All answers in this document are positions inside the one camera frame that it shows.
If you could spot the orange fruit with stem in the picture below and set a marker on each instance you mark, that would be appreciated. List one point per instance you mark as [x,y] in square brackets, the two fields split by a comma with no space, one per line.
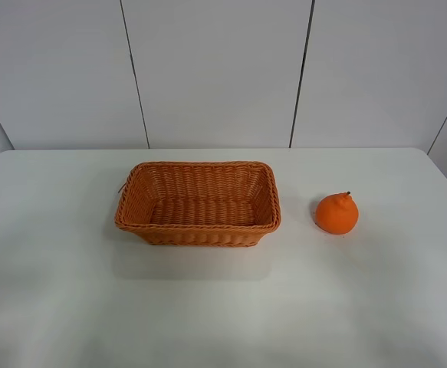
[337,214]

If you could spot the orange woven rectangular basket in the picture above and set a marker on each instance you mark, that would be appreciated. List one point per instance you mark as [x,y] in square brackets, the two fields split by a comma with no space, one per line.
[221,204]

